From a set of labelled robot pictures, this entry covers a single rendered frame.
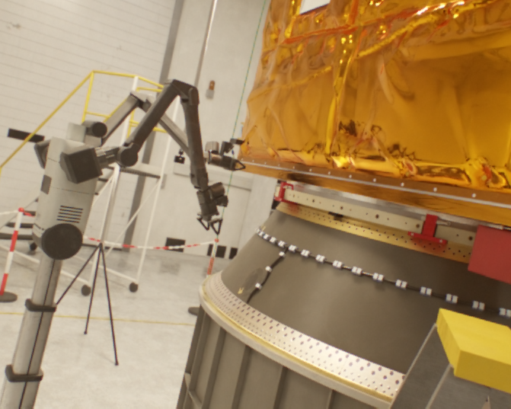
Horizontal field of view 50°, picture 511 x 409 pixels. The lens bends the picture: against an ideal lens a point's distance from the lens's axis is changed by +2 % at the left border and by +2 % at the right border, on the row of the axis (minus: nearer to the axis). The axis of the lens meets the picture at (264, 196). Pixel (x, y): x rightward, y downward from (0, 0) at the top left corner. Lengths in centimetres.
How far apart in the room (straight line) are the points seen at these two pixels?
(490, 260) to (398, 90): 68
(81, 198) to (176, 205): 763
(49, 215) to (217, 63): 802
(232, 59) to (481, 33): 865
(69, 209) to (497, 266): 160
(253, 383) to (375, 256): 63
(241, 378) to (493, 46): 138
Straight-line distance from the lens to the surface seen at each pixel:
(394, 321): 189
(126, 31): 963
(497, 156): 163
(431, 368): 140
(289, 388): 197
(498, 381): 104
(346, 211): 207
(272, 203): 974
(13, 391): 261
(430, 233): 194
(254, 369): 207
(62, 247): 239
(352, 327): 191
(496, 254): 167
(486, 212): 167
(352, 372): 184
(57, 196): 234
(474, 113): 172
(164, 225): 994
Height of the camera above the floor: 172
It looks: 2 degrees down
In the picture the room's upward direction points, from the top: 13 degrees clockwise
